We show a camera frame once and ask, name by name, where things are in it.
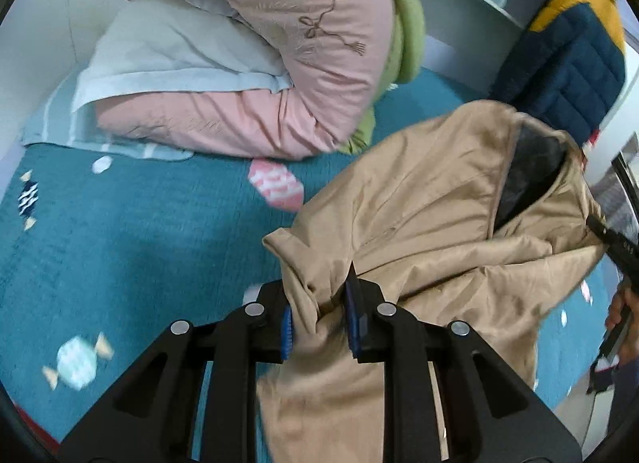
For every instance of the pink quilt with green lining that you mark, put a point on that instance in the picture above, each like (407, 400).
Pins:
(309, 44)

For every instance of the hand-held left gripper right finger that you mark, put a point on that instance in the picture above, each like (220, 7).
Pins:
(351, 326)

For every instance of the beige jacket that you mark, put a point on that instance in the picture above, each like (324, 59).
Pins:
(439, 223)

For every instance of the white pillow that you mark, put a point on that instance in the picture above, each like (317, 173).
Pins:
(174, 51)

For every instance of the light blue striped cloth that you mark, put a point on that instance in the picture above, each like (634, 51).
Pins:
(60, 118)

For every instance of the navy and yellow puffer jacket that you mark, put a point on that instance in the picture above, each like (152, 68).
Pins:
(569, 64)

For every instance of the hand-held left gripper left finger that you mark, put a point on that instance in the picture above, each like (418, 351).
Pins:
(286, 331)

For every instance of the person's right hand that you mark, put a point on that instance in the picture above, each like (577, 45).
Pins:
(624, 306)

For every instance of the teal candy print bedsheet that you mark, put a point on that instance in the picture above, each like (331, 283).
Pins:
(150, 253)

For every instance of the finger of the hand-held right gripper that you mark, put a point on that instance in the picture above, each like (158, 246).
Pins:
(611, 238)

